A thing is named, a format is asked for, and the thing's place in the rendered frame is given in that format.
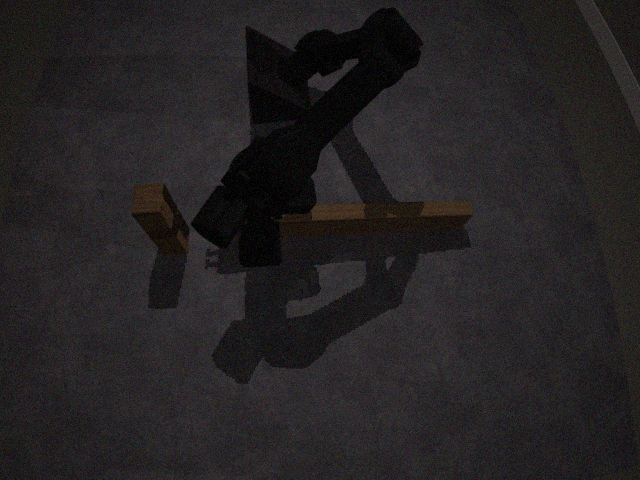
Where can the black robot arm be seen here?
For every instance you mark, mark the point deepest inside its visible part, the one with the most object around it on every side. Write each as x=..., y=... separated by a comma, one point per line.
x=281, y=165

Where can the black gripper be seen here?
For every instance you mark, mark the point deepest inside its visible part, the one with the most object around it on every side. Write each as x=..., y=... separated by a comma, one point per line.
x=259, y=245

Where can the long brown wooden board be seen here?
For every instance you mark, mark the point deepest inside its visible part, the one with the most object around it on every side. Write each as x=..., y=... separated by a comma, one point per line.
x=377, y=217

